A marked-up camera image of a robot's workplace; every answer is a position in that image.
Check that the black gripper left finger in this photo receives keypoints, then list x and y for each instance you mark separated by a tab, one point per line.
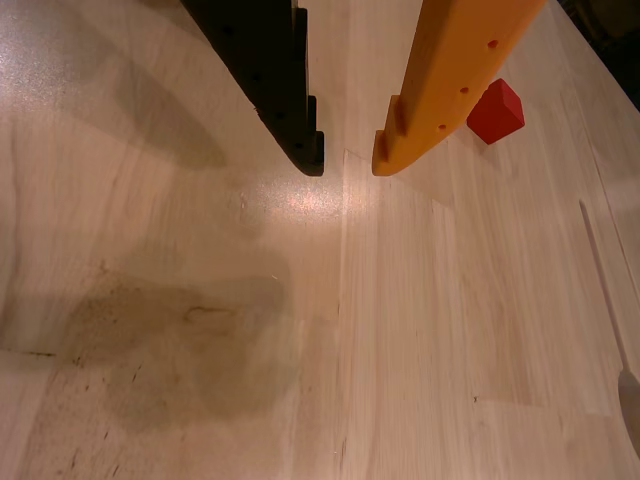
270	75

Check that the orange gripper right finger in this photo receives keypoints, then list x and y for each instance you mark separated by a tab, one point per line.
450	65

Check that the red cube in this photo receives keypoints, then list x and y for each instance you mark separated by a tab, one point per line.
495	117

